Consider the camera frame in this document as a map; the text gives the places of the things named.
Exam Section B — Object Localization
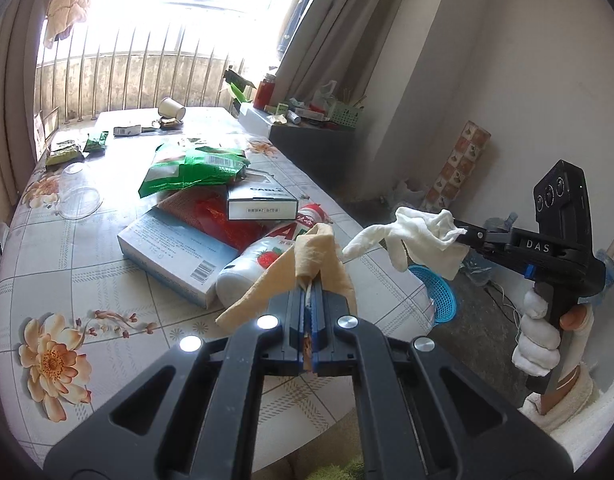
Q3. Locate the beige paper towel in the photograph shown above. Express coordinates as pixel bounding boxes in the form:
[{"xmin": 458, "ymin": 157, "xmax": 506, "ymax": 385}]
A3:
[{"xmin": 216, "ymin": 222, "xmax": 358, "ymax": 333}]

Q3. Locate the peach quilted jacket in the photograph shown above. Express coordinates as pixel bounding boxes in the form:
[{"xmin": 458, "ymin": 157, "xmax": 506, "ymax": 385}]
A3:
[{"xmin": 43, "ymin": 0, "xmax": 95, "ymax": 48}]

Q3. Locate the red thermos bottle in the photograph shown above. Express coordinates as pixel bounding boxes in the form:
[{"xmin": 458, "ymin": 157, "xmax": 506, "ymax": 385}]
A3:
[{"xmin": 253, "ymin": 74, "xmax": 277, "ymax": 111}]

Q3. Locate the dark green small packet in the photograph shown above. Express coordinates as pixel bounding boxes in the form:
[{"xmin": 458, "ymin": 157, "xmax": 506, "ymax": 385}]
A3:
[{"xmin": 83, "ymin": 131, "xmax": 110, "ymax": 155}]

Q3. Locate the green plastic storage basket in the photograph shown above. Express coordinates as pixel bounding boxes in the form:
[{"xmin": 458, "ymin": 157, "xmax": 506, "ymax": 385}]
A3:
[{"xmin": 328, "ymin": 100, "xmax": 364, "ymax": 128}]

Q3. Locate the large green snack bag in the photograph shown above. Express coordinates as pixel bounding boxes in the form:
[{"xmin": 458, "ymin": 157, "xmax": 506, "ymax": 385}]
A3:
[{"xmin": 138, "ymin": 144, "xmax": 251, "ymax": 199}]

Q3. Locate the beige curtain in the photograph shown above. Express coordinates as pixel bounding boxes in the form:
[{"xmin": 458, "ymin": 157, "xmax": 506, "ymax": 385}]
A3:
[{"xmin": 274, "ymin": 0, "xmax": 438, "ymax": 126}]

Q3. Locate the white tissue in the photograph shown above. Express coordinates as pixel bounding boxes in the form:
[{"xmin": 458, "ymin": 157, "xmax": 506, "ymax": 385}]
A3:
[{"xmin": 341, "ymin": 206, "xmax": 469, "ymax": 281}]

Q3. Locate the olive green small packet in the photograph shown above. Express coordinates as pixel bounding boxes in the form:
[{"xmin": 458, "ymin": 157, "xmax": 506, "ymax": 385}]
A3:
[{"xmin": 45, "ymin": 141, "xmax": 84, "ymax": 169}]

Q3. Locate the person's right forearm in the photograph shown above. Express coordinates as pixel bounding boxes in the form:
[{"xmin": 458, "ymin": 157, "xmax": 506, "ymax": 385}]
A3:
[{"xmin": 518, "ymin": 305, "xmax": 614, "ymax": 463}]

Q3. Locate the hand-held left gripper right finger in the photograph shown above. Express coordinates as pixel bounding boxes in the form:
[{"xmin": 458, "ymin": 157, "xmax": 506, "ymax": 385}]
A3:
[{"xmin": 307, "ymin": 290, "xmax": 574, "ymax": 480}]

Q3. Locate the blue plastic basket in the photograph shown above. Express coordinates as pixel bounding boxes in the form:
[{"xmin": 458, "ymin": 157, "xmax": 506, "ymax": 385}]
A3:
[{"xmin": 407, "ymin": 265, "xmax": 458, "ymax": 323}]

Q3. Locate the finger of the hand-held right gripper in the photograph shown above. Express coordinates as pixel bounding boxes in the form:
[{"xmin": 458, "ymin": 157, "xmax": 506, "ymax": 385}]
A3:
[
  {"xmin": 453, "ymin": 226, "xmax": 515, "ymax": 252},
  {"xmin": 462, "ymin": 242, "xmax": 535, "ymax": 282}
]

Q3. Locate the white plastic bag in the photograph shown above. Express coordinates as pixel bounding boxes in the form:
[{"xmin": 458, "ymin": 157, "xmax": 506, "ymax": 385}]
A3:
[
  {"xmin": 312, "ymin": 80, "xmax": 338, "ymax": 111},
  {"xmin": 389, "ymin": 177, "xmax": 423, "ymax": 207}
]

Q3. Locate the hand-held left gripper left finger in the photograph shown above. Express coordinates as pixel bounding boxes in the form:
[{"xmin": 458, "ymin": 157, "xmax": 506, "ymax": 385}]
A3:
[{"xmin": 43, "ymin": 290, "xmax": 307, "ymax": 480}]

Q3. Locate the grey low cabinet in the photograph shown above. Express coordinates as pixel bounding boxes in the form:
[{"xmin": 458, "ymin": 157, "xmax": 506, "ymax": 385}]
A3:
[{"xmin": 237, "ymin": 104, "xmax": 369, "ymax": 183}]

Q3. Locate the white strawberry milk bottle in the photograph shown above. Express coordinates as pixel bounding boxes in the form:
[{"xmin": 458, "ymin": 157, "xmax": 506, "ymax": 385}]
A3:
[{"xmin": 216, "ymin": 203, "xmax": 333, "ymax": 308}]

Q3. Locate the blue white cardboard box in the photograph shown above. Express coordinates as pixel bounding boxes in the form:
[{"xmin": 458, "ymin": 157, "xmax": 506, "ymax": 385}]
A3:
[{"xmin": 117, "ymin": 207, "xmax": 240, "ymax": 309}]

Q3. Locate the green black carton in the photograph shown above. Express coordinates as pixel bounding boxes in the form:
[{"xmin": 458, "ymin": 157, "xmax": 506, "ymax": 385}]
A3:
[{"xmin": 223, "ymin": 66, "xmax": 255, "ymax": 103}]

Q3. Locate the clear plastic cup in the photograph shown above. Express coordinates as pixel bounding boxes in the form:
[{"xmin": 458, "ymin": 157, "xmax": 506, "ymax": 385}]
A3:
[{"xmin": 57, "ymin": 162, "xmax": 104, "ymax": 220}]

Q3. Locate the small white box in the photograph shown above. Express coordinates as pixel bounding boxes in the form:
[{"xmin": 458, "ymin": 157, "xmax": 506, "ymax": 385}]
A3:
[{"xmin": 226, "ymin": 183, "xmax": 300, "ymax": 221}]

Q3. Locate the metal window railing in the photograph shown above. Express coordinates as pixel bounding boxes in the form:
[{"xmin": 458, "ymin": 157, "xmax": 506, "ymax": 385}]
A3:
[{"xmin": 34, "ymin": 25, "xmax": 283, "ymax": 126}]

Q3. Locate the tile patterned roll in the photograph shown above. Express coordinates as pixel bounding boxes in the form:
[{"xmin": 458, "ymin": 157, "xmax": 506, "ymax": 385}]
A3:
[{"xmin": 421, "ymin": 121, "xmax": 491, "ymax": 213}]

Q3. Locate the person's right hand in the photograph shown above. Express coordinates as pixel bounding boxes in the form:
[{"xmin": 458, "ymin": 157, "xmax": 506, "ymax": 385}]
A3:
[{"xmin": 512, "ymin": 290, "xmax": 561, "ymax": 377}]

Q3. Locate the grey brown curtain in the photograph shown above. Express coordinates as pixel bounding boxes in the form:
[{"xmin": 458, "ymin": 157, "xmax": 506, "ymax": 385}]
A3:
[{"xmin": 0, "ymin": 0, "xmax": 62, "ymax": 221}]

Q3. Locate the red foil wrapper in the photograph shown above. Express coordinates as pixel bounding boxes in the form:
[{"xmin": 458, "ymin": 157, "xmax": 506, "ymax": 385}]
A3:
[{"xmin": 194, "ymin": 196, "xmax": 268, "ymax": 251}]

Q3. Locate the paper cup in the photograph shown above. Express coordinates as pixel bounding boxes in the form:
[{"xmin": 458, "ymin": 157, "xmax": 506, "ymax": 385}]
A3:
[{"xmin": 158, "ymin": 97, "xmax": 187, "ymax": 122}]

